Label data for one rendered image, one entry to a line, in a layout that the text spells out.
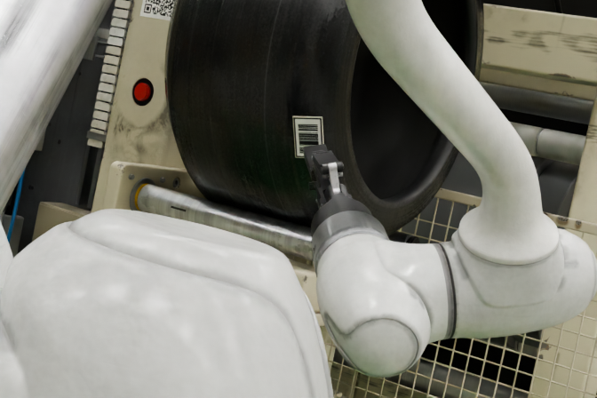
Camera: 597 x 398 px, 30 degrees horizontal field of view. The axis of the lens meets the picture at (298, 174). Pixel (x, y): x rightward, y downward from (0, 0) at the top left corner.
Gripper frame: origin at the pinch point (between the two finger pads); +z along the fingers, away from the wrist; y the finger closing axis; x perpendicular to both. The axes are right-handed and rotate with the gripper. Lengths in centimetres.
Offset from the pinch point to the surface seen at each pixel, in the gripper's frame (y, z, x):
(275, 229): 14.4, 8.8, -5.9
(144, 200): 15.2, 24.8, -24.4
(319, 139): -1.3, 3.9, 0.8
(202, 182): 10.3, 18.5, -15.3
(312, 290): 20.6, 1.2, -2.3
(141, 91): 4.7, 42.8, -22.9
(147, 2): -8, 50, -20
